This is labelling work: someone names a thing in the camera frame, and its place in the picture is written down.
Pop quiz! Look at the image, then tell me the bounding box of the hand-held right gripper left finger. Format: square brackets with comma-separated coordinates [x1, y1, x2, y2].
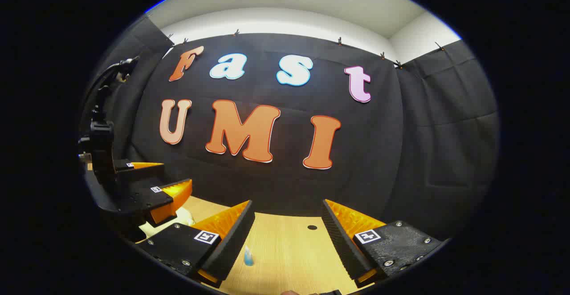
[135, 199, 256, 289]

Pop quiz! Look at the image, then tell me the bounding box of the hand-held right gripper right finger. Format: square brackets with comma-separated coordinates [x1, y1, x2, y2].
[321, 198, 446, 289]

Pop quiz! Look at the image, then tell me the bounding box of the cream suitcase with grey lining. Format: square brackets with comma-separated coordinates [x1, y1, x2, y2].
[138, 208, 196, 242]

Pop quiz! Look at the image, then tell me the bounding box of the row of small backdrop clips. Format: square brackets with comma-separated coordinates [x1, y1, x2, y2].
[167, 29, 446, 69]

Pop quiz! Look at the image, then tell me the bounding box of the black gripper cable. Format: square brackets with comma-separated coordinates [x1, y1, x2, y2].
[87, 56, 139, 109]

